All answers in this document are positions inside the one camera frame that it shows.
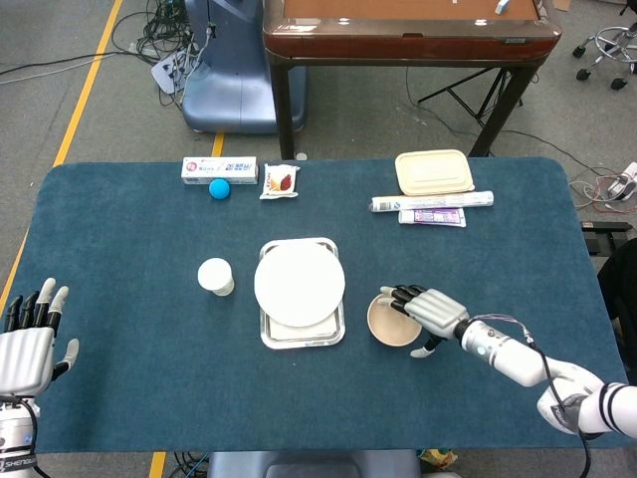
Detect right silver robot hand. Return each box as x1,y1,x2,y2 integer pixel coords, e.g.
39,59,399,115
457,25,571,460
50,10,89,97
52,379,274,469
380,284,471,359

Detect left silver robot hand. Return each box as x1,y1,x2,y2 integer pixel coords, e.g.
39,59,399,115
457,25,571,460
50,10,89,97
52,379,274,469
0,277,81,399

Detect small beige bowl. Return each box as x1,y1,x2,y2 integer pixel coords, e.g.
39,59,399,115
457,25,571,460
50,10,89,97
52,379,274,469
366,293,423,347

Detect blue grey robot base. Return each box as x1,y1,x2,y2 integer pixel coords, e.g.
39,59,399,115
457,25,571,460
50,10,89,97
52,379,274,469
181,0,308,134

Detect blue grey own robot base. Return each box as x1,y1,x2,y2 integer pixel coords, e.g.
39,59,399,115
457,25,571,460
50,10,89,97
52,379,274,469
206,450,422,478

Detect white round plate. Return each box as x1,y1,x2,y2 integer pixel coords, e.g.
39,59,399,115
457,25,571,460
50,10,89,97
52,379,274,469
253,243,346,329

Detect purple toothpaste tube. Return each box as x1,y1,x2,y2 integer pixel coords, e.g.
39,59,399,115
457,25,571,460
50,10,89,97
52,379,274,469
397,207,468,229

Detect white plastic wrap roll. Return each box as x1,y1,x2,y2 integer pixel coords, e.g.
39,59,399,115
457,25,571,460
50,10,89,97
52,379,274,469
369,190,496,214

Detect blue table cloth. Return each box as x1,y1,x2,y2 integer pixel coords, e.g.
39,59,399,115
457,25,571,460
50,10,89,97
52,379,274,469
8,156,637,455

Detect beige lidded lunch box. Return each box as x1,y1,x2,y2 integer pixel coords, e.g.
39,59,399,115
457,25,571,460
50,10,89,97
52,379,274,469
394,148,476,197

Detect silver metal tray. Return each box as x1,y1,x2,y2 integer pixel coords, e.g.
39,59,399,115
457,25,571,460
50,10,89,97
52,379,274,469
258,236,347,351

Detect yellow packet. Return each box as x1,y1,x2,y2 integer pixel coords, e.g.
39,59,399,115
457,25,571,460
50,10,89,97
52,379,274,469
417,447,459,472

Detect black floor equipment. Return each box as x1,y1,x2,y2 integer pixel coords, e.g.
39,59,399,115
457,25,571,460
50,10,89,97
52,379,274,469
580,221,634,256

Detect black bag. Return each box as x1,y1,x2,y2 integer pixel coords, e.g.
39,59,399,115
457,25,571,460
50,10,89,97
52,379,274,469
596,238,637,369

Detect white snack packet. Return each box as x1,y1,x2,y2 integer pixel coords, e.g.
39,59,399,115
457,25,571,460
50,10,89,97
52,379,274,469
258,162,302,201

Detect white paper cup leaf print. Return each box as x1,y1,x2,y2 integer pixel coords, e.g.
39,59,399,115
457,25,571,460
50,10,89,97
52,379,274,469
196,257,236,298

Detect black folding stand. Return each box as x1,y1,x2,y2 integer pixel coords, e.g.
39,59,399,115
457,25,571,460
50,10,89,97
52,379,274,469
416,67,525,125

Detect white power strip with plugs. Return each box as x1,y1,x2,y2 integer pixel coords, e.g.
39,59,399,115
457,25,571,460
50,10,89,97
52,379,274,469
606,161,637,203

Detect white toothpaste box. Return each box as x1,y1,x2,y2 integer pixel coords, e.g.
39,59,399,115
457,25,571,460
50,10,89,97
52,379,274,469
180,155,260,186

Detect brown mahjong table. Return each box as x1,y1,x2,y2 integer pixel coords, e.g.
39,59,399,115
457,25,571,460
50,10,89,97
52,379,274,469
262,0,563,160

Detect black wheeled office chair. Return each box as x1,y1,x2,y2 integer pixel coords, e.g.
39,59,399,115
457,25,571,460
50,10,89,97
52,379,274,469
571,24,637,92

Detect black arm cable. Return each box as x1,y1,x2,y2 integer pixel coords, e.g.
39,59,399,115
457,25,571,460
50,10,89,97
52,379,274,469
527,338,596,478

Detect black floor cables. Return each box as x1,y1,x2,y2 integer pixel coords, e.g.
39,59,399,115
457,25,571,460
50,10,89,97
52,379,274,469
109,0,201,109

